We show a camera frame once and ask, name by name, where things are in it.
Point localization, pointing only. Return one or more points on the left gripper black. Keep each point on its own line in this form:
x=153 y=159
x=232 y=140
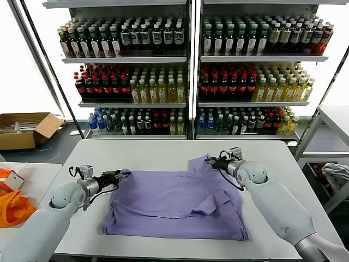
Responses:
x=109 y=180

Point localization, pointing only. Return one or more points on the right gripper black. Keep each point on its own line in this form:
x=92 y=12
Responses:
x=220 y=165

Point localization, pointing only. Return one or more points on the purple t-shirt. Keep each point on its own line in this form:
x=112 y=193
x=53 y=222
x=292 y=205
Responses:
x=163 y=196

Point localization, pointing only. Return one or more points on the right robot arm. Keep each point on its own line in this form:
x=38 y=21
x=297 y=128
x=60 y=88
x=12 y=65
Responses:
x=272 y=204

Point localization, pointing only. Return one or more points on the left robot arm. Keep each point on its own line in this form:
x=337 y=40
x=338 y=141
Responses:
x=41 y=226

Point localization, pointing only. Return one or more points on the small blue drink bottle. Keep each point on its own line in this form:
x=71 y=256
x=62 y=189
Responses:
x=201 y=124
x=101 y=125
x=210 y=124
x=92 y=125

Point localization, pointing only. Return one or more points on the small green drink bottle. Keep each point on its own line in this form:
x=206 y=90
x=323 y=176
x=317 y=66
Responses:
x=228 y=124
x=219 y=124
x=109 y=125
x=117 y=125

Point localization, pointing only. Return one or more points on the small dark drink bottle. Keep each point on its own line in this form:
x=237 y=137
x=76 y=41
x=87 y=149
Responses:
x=260 y=122
x=243 y=125
x=252 y=124
x=140 y=125
x=148 y=125
x=124 y=127
x=132 y=127
x=235 y=125

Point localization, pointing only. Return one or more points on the small yellow juice bottle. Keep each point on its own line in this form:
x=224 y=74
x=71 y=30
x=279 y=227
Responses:
x=294 y=124
x=180 y=127
x=173 y=127
x=284 y=127

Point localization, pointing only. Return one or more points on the small red-cap cola bottle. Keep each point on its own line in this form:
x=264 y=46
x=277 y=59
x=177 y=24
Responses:
x=268 y=122
x=156 y=124
x=165 y=124
x=276 y=121

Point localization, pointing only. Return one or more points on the small white floor object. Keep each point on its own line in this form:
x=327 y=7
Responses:
x=73 y=133

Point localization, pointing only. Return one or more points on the white side table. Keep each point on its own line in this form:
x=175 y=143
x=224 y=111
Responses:
x=41 y=177

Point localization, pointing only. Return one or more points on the black storage crate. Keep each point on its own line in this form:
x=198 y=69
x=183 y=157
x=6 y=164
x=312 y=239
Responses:
x=313 y=180

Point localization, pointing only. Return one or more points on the orange and white carton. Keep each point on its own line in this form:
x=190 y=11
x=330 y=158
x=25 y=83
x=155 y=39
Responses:
x=15 y=181

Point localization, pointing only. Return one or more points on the white strips bundle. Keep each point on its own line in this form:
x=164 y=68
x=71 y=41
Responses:
x=26 y=126

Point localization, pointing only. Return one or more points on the red fabric item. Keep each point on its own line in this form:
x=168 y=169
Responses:
x=319 y=171

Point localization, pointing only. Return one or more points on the open cardboard box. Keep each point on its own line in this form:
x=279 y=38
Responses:
x=16 y=140

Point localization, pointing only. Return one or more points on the orange plastic bag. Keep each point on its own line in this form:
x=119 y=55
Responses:
x=13 y=210

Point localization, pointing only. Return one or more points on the grey metal shelf unit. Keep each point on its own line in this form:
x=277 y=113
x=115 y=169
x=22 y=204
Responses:
x=261 y=58
x=125 y=60

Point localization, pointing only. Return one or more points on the green-cap dark drink bottle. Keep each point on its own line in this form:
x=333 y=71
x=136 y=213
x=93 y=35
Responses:
x=252 y=43
x=115 y=49
x=84 y=49
x=229 y=43
x=74 y=49
x=105 y=49
x=218 y=43
x=95 y=49
x=207 y=43
x=241 y=43
x=263 y=43

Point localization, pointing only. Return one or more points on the black slanted pole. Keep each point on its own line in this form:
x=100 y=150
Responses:
x=53 y=68
x=334 y=79

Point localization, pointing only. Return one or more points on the grey crumpled cloth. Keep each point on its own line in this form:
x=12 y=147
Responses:
x=336 y=174

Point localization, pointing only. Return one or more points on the white-cap dark bottle grey label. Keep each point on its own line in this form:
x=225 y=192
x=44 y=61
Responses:
x=168 y=38
x=157 y=38
x=145 y=38
x=179 y=38
x=135 y=38
x=125 y=38

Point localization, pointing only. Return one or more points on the reddish-brown drink bottle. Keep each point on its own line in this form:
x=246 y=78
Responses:
x=65 y=49

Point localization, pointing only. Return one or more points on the dark bottle navy label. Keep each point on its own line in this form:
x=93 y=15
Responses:
x=295 y=38

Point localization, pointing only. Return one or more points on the dark bottle blue label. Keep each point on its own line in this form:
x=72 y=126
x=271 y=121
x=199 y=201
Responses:
x=317 y=38

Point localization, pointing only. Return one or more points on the red drink bottle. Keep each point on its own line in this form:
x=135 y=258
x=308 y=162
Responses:
x=327 y=38

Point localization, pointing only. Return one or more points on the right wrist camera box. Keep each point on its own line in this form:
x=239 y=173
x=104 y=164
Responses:
x=235 y=152

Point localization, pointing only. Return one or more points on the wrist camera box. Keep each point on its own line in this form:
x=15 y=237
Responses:
x=235 y=152
x=86 y=171

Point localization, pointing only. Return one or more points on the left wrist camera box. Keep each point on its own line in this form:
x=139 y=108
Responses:
x=86 y=171

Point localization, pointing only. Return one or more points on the white metal frame table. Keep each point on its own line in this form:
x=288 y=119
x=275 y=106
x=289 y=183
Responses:
x=335 y=114

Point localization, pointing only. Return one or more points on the grey slanted frame post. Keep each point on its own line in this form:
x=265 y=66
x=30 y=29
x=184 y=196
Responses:
x=38 y=58

